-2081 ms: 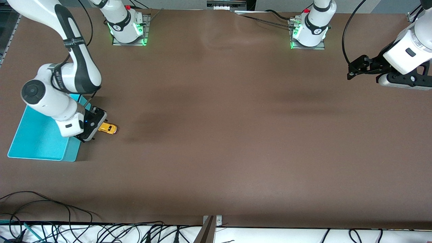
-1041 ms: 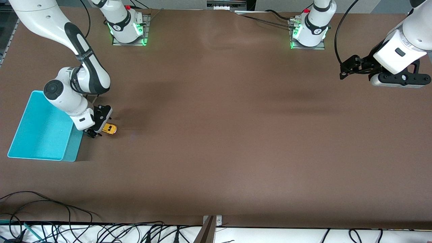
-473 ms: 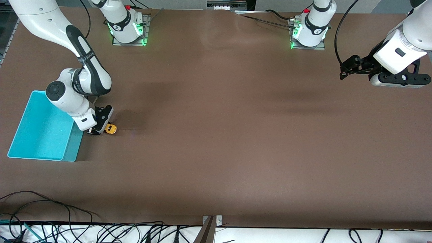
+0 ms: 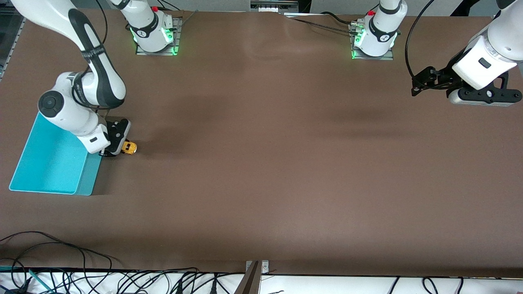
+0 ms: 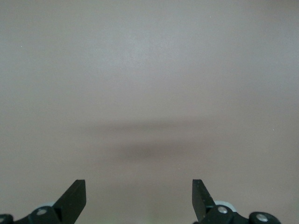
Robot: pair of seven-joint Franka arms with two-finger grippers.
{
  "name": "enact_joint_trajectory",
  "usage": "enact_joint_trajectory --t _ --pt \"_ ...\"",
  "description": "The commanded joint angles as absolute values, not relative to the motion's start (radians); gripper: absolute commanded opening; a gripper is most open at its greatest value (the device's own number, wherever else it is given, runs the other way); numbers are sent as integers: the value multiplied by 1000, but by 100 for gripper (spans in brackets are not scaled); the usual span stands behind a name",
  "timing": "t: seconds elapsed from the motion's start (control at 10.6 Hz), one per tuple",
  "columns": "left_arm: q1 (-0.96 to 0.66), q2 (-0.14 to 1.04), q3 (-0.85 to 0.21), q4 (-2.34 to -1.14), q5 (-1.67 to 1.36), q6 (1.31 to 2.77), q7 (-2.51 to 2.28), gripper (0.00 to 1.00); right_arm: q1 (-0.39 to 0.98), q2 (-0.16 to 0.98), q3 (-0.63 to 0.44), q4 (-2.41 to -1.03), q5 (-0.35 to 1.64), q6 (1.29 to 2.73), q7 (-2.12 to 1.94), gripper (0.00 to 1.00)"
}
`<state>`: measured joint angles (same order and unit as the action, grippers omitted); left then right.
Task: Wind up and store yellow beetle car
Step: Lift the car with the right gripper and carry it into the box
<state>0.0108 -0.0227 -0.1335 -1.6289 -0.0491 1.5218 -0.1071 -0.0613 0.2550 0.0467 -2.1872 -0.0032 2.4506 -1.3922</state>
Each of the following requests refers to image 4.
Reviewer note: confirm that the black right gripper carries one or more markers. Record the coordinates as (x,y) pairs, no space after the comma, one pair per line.
(113,141)

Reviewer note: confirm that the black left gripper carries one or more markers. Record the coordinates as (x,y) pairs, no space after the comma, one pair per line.
(446,76)

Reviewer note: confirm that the yellow beetle toy car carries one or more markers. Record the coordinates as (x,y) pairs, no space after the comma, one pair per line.
(130,148)

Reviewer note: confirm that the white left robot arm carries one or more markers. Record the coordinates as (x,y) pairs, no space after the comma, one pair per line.
(382,28)

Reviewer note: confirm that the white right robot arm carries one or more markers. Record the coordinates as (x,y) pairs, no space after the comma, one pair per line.
(69,118)

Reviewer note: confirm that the teal plastic bin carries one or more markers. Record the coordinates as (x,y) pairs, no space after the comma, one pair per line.
(49,171)

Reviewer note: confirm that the grey metal bar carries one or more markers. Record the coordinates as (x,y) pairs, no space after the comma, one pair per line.
(250,281)

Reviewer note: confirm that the small metal bracket plate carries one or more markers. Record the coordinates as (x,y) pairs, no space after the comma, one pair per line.
(265,266)

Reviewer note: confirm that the grey metal rail fixture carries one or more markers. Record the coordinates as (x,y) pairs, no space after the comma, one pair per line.
(273,6)

